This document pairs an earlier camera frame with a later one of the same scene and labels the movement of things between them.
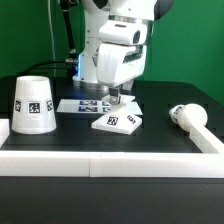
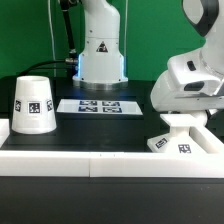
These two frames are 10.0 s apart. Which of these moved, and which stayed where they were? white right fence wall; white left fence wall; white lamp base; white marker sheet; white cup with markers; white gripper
Moved: white lamp base; white gripper
Stayed: white marker sheet; white right fence wall; white left fence wall; white cup with markers
